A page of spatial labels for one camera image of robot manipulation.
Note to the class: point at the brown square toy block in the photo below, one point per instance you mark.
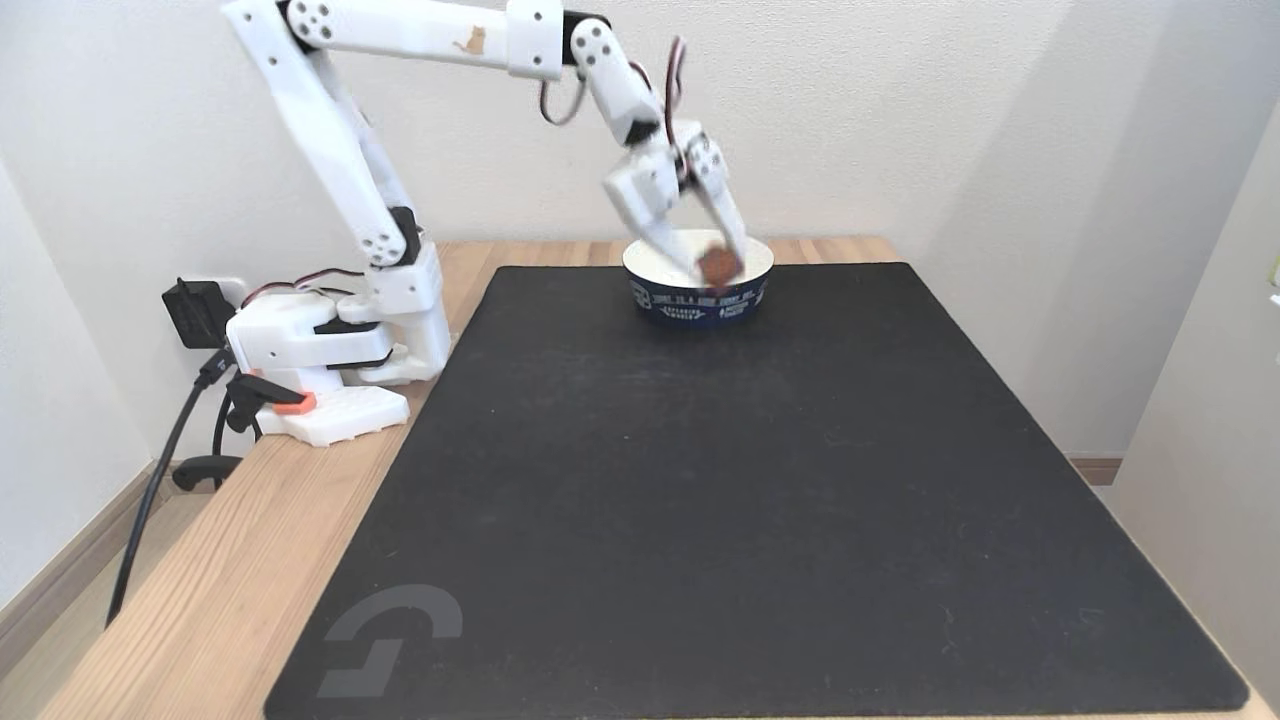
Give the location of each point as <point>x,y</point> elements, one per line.
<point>718,266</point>

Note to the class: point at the white navy paper bowl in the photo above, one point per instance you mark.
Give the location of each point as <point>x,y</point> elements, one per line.
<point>700,300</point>

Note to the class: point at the large black desk mat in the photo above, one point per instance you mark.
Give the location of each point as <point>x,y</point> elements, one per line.
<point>780,500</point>

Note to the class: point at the black orange table clamp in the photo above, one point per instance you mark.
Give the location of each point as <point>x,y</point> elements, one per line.
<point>265,392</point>

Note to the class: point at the short wooden baseboard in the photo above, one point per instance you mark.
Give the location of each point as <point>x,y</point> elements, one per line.
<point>1095,470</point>

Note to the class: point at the black power adapter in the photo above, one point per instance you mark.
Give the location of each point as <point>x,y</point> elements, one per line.
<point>198,312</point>

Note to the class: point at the small green white object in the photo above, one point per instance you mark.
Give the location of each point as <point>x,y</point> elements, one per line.
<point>1275,282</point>

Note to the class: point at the long wooden baseboard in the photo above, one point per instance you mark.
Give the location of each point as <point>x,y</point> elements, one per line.
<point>70,570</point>

